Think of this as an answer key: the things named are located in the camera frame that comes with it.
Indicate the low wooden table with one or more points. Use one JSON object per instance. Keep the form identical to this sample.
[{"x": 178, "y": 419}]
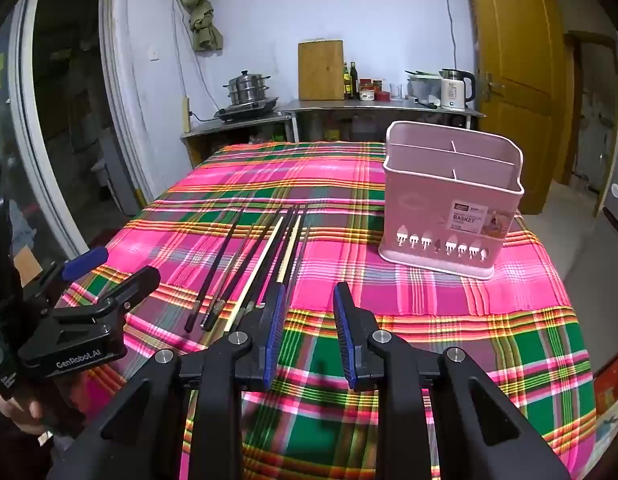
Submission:
[{"x": 229, "y": 127}]

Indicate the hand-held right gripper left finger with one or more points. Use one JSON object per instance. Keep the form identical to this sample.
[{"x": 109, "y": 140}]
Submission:
[{"x": 275, "y": 330}]

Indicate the white electric kettle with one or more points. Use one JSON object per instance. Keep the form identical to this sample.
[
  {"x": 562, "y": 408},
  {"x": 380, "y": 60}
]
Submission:
[{"x": 454, "y": 92}]

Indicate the yellow wooden door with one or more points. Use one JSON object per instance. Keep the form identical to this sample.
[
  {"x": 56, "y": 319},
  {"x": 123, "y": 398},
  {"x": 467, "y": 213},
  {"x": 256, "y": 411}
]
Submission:
[{"x": 514, "y": 60}]

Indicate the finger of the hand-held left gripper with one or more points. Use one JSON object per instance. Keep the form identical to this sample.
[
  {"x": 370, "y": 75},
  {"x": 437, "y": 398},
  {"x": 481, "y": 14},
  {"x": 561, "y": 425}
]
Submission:
[
  {"x": 134, "y": 290},
  {"x": 84, "y": 262}
]

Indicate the dark oil bottle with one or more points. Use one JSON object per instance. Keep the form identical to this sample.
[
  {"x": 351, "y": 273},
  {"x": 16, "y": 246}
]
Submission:
[
  {"x": 346, "y": 85},
  {"x": 354, "y": 82}
]

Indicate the red box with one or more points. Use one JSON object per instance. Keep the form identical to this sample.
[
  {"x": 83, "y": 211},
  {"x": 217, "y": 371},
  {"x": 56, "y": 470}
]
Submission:
[{"x": 611, "y": 382}]

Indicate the yellow power strip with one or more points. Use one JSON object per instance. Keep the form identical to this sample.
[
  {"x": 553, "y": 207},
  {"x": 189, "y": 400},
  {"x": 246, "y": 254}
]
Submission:
[{"x": 185, "y": 112}]

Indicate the red sauce jar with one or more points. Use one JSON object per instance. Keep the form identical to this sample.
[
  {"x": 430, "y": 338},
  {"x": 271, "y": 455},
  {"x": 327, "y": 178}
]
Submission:
[
  {"x": 367, "y": 90},
  {"x": 379, "y": 85}
]

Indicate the person's left hand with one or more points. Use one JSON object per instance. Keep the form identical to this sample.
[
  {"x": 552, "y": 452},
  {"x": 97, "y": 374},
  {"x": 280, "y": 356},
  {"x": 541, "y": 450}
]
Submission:
[{"x": 14, "y": 417}]

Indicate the steel steamer pot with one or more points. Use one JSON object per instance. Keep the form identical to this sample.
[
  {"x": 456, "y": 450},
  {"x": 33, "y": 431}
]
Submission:
[{"x": 247, "y": 87}]

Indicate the black induction cooker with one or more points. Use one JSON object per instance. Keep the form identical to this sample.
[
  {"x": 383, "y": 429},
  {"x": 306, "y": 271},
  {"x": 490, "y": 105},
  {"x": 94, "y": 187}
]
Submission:
[{"x": 246, "y": 110}]

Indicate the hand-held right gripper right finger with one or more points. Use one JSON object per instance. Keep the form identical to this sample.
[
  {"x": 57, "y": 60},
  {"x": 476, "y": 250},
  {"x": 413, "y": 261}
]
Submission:
[{"x": 344, "y": 330}]

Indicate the pink utensil basket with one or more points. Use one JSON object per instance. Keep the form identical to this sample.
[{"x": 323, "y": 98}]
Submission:
[{"x": 439, "y": 195}]

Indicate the pink plaid tablecloth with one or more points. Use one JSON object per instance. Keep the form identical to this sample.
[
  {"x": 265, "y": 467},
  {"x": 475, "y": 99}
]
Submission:
[{"x": 339, "y": 240}]

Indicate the wooden cutting board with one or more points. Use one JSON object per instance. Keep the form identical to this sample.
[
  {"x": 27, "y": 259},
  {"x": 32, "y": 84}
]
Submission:
[{"x": 321, "y": 70}]

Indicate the white door frame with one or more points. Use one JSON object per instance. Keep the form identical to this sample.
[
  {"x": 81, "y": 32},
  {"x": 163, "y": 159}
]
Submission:
[{"x": 121, "y": 110}]

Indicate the clear drinking glass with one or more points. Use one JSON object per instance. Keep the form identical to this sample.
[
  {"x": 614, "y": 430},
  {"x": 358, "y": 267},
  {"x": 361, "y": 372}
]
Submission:
[{"x": 395, "y": 92}]

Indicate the metal counter table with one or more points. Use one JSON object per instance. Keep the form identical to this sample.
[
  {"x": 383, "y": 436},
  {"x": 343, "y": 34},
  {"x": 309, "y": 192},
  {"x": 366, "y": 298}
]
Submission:
[{"x": 364, "y": 106}]

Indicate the green hanging cloth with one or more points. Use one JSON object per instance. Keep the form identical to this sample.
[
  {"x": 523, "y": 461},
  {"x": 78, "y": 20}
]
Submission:
[{"x": 201, "y": 15}]

